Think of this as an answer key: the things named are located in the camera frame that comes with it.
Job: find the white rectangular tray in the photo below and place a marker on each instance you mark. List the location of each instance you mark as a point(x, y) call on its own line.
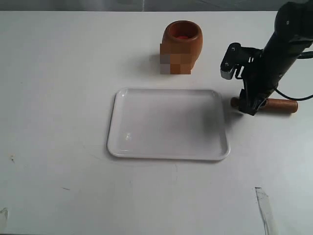
point(174, 124)

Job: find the brown wooden pestle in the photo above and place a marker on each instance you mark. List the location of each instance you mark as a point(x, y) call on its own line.
point(272, 105)

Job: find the red object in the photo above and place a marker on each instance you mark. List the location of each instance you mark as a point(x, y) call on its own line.
point(183, 37)

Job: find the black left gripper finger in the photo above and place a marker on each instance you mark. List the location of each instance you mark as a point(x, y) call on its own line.
point(255, 104)

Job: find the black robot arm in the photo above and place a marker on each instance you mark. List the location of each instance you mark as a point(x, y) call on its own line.
point(293, 33)

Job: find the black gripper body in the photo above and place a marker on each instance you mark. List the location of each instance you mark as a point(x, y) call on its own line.
point(264, 74)

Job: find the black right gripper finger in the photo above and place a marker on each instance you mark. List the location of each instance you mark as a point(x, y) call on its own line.
point(242, 107)

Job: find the wooden mortar cup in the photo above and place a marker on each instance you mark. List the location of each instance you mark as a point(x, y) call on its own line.
point(178, 56)

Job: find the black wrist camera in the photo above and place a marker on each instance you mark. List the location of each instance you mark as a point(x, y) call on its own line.
point(236, 59)

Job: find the clear tape strip right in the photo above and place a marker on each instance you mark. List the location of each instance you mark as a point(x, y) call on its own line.
point(265, 211)

